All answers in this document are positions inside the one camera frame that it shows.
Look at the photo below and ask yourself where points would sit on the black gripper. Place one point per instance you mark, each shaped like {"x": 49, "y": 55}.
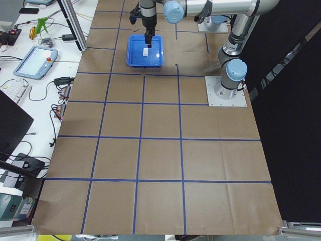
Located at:
{"x": 148, "y": 22}

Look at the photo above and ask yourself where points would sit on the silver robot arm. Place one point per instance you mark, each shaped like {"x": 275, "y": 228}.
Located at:
{"x": 147, "y": 9}
{"x": 235, "y": 17}

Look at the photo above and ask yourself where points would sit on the blue plastic tray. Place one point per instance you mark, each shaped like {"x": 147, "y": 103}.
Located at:
{"x": 136, "y": 44}

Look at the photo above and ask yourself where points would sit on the black power adapter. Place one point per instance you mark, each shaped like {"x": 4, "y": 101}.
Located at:
{"x": 67, "y": 37}

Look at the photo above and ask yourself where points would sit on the metal reacher grabber tool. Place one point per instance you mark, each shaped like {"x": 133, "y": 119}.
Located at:
{"x": 41, "y": 25}

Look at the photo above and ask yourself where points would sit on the teach pendant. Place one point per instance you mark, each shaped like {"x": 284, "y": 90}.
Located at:
{"x": 37, "y": 63}

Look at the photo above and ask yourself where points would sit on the white keyboard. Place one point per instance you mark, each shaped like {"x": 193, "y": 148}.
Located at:
{"x": 16, "y": 89}

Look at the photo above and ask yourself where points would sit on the black monitor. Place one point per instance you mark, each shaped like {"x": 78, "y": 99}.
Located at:
{"x": 15, "y": 123}

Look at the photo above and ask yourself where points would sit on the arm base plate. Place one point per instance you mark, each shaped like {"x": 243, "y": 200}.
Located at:
{"x": 211, "y": 27}
{"x": 218, "y": 96}

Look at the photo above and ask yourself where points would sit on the aluminium frame post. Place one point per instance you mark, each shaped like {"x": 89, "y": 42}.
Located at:
{"x": 73, "y": 23}

